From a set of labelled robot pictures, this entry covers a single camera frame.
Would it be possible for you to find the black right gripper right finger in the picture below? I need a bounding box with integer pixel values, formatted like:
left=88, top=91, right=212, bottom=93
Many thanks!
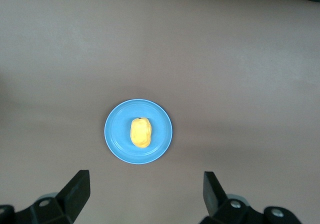
left=199, top=171, right=302, bottom=224

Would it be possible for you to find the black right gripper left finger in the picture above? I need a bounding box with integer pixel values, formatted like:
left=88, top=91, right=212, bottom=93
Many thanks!
left=0, top=169, right=91, bottom=224

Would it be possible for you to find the yellow potato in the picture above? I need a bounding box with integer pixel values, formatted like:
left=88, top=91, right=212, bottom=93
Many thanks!
left=129, top=117, right=153, bottom=149

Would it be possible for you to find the blue round plate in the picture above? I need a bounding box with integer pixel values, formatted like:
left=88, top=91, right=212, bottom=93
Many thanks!
left=104, top=98, right=174, bottom=165

